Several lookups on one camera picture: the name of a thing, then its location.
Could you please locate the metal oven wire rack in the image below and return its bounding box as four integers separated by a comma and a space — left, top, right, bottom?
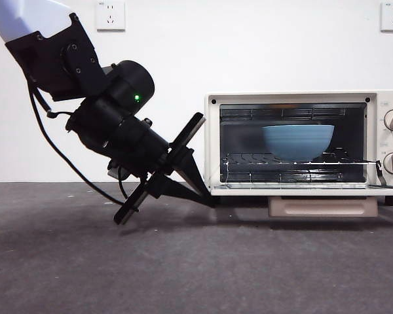
222, 150, 381, 167

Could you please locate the cream toaster oven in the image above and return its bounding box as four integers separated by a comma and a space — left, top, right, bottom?
204, 90, 393, 207

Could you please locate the blue bowl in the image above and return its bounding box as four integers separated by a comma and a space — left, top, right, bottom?
261, 124, 335, 162

